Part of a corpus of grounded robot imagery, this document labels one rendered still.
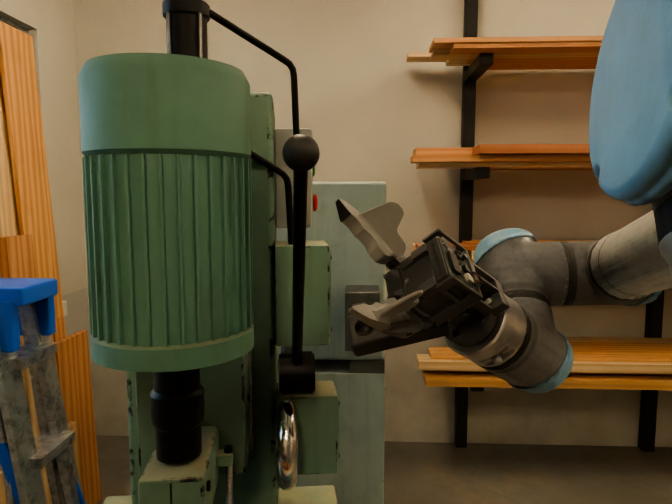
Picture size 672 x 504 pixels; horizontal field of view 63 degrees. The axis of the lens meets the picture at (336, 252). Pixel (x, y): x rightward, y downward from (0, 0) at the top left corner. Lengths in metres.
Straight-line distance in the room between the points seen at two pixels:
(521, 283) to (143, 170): 0.48
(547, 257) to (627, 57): 0.54
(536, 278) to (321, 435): 0.38
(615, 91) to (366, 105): 2.73
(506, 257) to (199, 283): 0.42
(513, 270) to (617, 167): 0.52
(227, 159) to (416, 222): 2.43
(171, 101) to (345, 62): 2.51
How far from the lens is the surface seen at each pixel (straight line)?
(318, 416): 0.84
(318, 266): 0.80
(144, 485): 0.67
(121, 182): 0.56
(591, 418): 3.43
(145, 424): 0.79
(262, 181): 0.80
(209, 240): 0.56
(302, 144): 0.50
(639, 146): 0.24
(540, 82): 3.14
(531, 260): 0.78
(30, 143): 2.68
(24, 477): 1.56
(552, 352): 0.72
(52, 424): 1.66
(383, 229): 0.60
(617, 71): 0.28
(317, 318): 0.81
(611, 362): 2.84
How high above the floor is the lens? 1.37
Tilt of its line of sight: 6 degrees down
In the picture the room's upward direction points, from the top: straight up
